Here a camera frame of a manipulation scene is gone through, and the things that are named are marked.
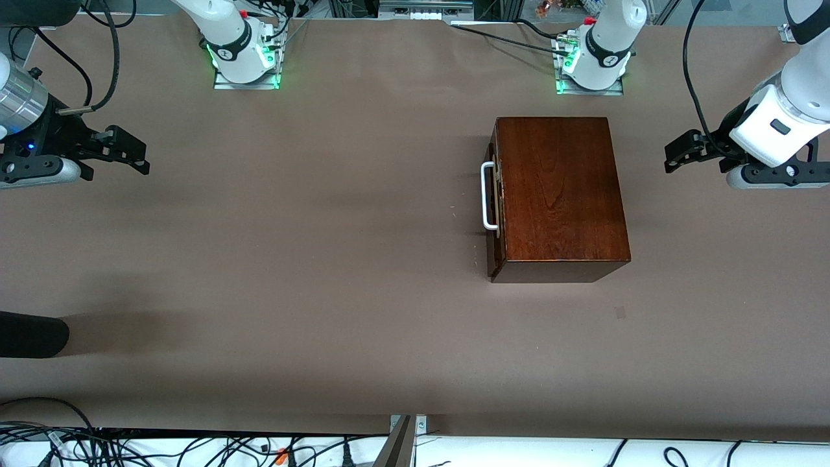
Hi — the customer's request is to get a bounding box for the dark brown wooden cabinet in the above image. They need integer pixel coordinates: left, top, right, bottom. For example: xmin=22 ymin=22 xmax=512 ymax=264
xmin=491 ymin=117 xmax=632 ymax=284

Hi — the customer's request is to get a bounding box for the black ribbed cylinder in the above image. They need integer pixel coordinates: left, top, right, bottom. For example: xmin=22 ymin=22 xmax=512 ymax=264
xmin=0 ymin=311 xmax=70 ymax=359

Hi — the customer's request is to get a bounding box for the grey device with ports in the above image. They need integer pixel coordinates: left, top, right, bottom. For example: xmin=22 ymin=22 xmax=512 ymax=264
xmin=378 ymin=0 xmax=475 ymax=19

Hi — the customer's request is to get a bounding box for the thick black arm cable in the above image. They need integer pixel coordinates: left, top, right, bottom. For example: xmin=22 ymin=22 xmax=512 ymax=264
xmin=682 ymin=0 xmax=731 ymax=158
xmin=56 ymin=0 xmax=138 ymax=117

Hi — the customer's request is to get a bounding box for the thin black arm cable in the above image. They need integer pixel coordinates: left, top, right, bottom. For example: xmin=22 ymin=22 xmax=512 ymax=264
xmin=8 ymin=26 xmax=93 ymax=109

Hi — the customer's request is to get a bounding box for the short black table cable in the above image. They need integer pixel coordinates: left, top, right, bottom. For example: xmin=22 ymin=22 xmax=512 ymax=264
xmin=515 ymin=18 xmax=573 ymax=43

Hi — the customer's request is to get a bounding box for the long black table cable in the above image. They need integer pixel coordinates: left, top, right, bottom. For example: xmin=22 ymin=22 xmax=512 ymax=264
xmin=450 ymin=25 xmax=573 ymax=56

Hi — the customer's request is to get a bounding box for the black looped cable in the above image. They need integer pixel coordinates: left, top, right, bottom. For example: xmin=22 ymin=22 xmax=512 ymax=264
xmin=0 ymin=396 xmax=99 ymax=449

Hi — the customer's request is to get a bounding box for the grey metal post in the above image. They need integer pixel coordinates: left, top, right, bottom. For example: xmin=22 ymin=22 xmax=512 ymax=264
xmin=374 ymin=414 xmax=428 ymax=467

